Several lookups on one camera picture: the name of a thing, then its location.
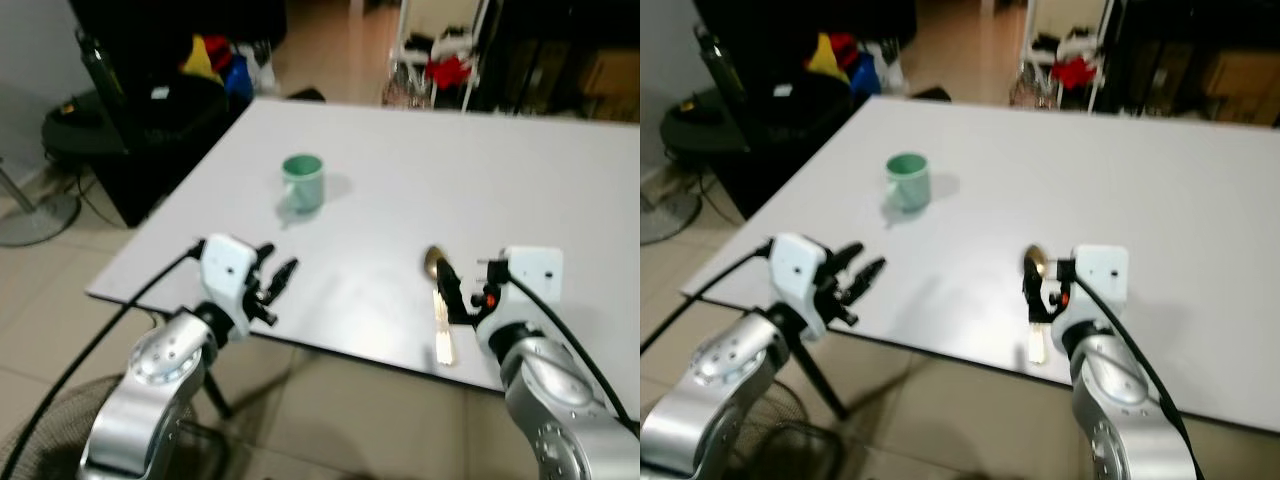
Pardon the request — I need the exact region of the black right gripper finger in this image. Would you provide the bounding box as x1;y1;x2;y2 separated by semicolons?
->
436;260;468;325
1022;257;1051;324

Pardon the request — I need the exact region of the gold metal spoon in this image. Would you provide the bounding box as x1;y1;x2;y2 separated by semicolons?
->
1021;244;1052;367
422;246;460;368

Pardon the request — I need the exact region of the black table leg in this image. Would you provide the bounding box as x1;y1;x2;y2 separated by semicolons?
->
788;335;853;422
200;362;235;420

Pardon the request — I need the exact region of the green ceramic mug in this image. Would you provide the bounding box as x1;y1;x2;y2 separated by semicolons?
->
278;152;327;217
883;151;933;215

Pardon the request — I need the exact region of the blue plastic item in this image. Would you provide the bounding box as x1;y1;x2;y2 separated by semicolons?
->
850;51;883;100
224;54;255;103

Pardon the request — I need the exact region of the grey round stand base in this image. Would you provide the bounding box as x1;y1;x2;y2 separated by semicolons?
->
0;158;83;249
640;165;703;247

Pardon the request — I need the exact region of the yellow cloth item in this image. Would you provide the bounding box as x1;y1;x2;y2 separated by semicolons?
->
180;34;224;83
806;31;852;82

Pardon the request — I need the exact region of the red cloth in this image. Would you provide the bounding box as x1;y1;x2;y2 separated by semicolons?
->
1050;54;1100;92
426;54;475;93

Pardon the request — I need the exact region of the white metal rack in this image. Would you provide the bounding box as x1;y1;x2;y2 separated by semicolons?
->
1018;0;1119;113
394;0;495;113

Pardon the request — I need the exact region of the brown cardboard box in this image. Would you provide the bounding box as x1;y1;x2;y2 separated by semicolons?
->
1198;50;1280;125
578;50;641;123

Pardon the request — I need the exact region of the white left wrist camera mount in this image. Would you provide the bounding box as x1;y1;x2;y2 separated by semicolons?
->
769;232;830;321
199;234;260;323

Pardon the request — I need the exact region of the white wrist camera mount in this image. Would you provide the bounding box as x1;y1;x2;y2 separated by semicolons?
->
199;234;260;323
474;246;564;353
1058;244;1130;349
769;232;830;321

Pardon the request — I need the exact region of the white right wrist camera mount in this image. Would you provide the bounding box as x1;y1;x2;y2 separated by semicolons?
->
474;246;564;353
1058;244;1130;349

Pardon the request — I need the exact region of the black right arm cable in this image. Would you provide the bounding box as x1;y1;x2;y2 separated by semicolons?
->
505;272;641;436
1070;268;1203;466

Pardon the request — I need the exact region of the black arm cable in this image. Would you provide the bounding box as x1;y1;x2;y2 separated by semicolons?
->
0;238;208;469
640;238;775;356
505;272;641;436
1070;268;1203;466

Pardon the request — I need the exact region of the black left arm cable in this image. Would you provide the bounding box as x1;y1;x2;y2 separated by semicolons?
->
0;238;208;469
640;238;775;356

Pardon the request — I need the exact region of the wire mesh basket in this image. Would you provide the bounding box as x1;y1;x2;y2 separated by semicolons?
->
1009;60;1059;110
381;60;433;110

